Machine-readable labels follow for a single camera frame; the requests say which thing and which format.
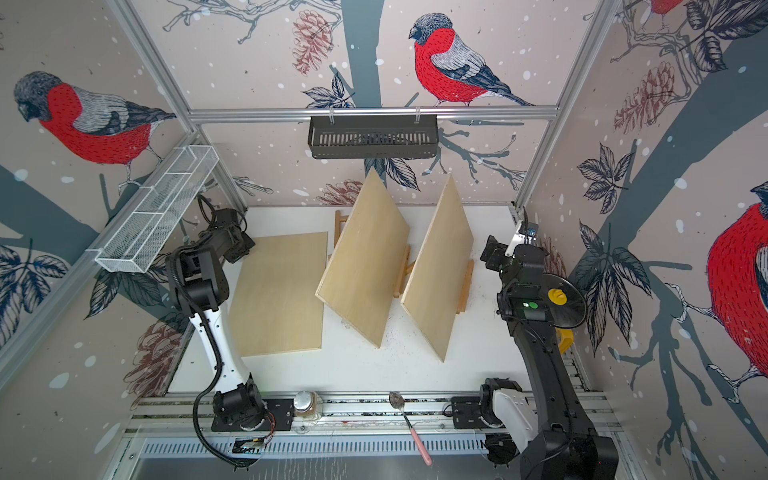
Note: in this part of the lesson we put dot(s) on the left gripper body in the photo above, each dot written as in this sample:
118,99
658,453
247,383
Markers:
243,250

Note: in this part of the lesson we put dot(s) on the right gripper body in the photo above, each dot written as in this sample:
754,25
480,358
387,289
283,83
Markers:
500,261

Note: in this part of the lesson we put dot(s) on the plywood board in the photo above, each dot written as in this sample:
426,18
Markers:
432,294
360,279
274,309

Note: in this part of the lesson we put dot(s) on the wooden easel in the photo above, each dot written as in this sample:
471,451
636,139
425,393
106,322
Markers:
340,220
465,289
404,271

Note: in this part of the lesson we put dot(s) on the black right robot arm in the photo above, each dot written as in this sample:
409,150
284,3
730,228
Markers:
555,437

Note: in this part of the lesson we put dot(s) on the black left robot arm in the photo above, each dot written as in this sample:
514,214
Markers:
199,289

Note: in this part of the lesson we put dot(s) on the black disc yellow knob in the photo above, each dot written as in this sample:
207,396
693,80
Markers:
560,303

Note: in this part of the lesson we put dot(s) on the black hanging basket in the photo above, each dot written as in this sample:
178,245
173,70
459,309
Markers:
371,137

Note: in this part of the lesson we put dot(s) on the small glass jar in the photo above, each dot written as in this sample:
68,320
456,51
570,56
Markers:
306,405

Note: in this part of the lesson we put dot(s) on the small circuit board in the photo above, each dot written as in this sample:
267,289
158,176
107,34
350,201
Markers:
243,446

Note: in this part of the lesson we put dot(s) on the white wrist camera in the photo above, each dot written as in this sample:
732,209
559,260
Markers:
525,234

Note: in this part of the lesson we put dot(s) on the white wire mesh basket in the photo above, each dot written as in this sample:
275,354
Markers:
162,203

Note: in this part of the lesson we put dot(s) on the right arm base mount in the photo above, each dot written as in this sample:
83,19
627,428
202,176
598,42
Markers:
466,413

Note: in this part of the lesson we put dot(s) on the spoon with pink handle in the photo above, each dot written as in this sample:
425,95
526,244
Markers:
397,401

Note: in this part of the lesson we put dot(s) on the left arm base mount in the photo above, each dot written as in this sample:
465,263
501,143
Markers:
279,417

